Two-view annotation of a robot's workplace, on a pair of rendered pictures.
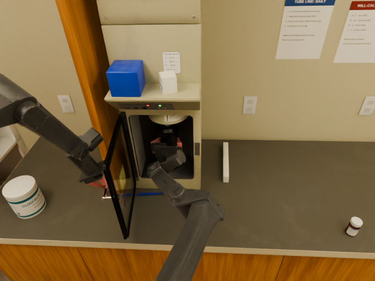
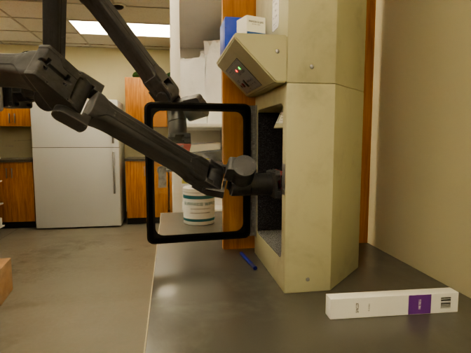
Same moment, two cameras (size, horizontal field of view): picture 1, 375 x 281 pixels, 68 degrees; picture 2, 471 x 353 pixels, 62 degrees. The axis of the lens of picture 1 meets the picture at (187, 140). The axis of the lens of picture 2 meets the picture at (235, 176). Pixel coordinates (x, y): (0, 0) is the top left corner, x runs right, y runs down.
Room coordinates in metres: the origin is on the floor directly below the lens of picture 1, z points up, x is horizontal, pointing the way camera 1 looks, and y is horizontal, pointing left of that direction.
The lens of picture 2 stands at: (0.58, -0.86, 1.30)
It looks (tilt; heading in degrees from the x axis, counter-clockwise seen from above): 6 degrees down; 76
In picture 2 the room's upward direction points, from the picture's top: straight up
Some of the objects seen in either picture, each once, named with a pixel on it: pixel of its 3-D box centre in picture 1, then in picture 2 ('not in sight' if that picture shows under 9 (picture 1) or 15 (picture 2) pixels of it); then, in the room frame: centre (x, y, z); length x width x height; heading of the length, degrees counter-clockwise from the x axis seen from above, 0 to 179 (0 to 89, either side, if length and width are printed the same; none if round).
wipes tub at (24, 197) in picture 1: (25, 197); not in sight; (0.83, 0.74, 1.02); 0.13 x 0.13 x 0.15
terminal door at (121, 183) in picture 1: (123, 177); (199, 173); (0.76, 0.26, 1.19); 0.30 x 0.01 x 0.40; 0
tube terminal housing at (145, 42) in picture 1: (164, 108); (315, 125); (1.04, 0.09, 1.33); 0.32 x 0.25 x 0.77; 85
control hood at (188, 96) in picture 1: (155, 102); (246, 70); (0.86, 0.11, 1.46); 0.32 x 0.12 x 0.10; 85
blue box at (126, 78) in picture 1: (126, 78); (240, 39); (0.86, 0.20, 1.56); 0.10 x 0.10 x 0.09; 85
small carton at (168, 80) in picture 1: (168, 82); (250, 32); (0.85, 0.06, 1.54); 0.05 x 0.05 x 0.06; 13
